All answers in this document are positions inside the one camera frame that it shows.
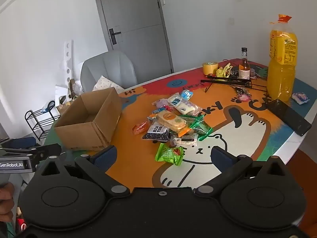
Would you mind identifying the white bread packet blue print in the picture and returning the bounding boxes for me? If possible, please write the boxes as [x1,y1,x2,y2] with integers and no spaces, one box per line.
[167,93,190,107]

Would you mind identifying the black wire stand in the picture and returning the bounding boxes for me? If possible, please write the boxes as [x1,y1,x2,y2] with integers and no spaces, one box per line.
[200,76,269,94]

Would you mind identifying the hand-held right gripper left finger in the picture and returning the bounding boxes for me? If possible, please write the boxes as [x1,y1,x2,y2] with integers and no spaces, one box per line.
[38,145,131,199]

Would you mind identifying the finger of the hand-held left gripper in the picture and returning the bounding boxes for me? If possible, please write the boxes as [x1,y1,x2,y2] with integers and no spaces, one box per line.
[0,136,37,155]
[30,143,62,166]

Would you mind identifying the white perforated board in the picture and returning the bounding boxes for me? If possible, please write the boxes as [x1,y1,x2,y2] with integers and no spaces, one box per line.
[63,39,74,90]

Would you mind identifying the green transparent snack packet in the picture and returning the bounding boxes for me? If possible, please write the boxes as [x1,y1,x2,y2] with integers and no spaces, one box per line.
[183,115,214,142]

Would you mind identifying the keys with pink keychain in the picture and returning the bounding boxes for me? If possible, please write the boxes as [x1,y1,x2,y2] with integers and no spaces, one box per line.
[231,86,252,103]

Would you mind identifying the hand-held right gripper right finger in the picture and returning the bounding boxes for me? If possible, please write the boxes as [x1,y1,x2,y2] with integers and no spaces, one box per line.
[195,146,292,199]

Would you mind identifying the person's left hand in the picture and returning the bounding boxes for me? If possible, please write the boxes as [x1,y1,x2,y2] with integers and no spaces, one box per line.
[0,182,16,223]

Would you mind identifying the black wire shoe rack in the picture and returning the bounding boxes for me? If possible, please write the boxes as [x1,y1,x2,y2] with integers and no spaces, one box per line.
[24,101,61,142]

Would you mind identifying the clear packet with white cake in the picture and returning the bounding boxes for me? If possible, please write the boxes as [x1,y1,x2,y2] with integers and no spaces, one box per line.
[170,133,199,148]

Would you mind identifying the large orange juice bottle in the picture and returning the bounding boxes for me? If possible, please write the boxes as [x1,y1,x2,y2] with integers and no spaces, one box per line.
[267,14,298,102]

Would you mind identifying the small orange snack packet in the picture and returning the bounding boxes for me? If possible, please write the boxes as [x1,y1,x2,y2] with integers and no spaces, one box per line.
[132,122,149,135]

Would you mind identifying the plain white bread packet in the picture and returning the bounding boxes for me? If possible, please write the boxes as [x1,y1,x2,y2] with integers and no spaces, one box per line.
[177,100,199,115]

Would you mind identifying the black and white snack packet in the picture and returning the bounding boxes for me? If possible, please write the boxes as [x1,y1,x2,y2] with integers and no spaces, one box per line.
[142,124,171,142]

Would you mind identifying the dotted white cushion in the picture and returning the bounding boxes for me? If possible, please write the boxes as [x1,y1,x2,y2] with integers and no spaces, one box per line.
[92,76,125,92]

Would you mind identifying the yellow cracker packet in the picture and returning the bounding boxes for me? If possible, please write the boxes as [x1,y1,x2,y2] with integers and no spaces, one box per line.
[148,110,188,132]

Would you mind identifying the blue and white wrapped packet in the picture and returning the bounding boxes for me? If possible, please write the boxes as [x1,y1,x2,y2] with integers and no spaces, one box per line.
[291,92,310,105]

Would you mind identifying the printed cartoon table mat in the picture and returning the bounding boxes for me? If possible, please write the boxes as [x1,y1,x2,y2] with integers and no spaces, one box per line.
[51,59,317,189]

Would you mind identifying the small blue cup snack packet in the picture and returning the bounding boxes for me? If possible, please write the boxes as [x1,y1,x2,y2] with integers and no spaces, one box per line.
[180,89,194,101]

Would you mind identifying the grey door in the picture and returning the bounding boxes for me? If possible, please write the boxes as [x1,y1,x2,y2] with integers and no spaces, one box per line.
[92,0,174,76]

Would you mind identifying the black phone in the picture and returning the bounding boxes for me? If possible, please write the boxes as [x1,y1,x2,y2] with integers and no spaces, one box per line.
[266,99,312,137]

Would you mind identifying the small glass bottle amber liquid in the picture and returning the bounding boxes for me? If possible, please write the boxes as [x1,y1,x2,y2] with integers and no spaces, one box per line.
[238,47,251,80]

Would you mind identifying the grey chair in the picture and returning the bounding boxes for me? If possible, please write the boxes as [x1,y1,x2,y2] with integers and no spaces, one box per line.
[80,50,138,92]

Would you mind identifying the black door handle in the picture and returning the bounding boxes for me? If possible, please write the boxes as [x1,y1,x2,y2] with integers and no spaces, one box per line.
[109,28,121,44]

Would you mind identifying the brown cardboard box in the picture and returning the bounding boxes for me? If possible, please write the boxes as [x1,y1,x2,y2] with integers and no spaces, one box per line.
[54,87,122,151]

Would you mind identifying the yellow tape roll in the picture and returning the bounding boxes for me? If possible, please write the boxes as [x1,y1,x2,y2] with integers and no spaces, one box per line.
[202,62,219,75]

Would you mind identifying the yellow plastic bag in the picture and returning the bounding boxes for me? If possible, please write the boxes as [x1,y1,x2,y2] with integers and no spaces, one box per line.
[215,63,233,78]

